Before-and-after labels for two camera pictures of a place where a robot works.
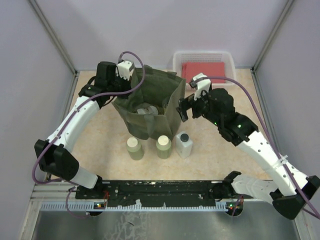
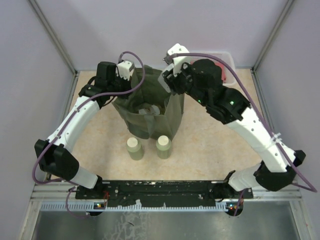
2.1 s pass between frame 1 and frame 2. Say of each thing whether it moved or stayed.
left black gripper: stayed
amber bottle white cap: stayed
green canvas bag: stayed
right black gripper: moved
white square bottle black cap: moved
